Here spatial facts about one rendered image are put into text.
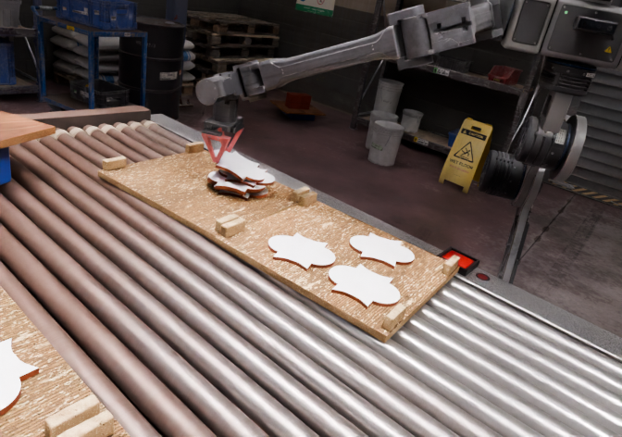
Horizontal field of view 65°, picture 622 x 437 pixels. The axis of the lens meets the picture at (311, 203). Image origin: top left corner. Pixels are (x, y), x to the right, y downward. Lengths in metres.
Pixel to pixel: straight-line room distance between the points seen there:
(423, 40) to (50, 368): 0.81
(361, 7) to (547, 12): 5.02
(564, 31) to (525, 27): 0.10
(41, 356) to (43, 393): 0.07
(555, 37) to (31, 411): 1.41
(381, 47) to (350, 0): 5.53
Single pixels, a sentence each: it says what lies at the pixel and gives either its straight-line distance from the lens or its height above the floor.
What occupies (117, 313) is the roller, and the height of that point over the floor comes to 0.92.
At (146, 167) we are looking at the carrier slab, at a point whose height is 0.94.
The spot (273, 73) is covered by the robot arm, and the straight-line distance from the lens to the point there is 1.11.
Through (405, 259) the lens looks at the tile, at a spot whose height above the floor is 0.94.
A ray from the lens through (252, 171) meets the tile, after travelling 1.23.
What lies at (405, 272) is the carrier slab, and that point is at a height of 0.94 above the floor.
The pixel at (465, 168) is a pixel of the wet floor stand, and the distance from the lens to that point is 4.58.
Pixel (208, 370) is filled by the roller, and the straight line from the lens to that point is 0.77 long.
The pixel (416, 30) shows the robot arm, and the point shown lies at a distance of 1.00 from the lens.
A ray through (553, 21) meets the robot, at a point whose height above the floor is 1.46.
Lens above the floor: 1.44
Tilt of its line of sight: 24 degrees down
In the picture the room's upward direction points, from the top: 11 degrees clockwise
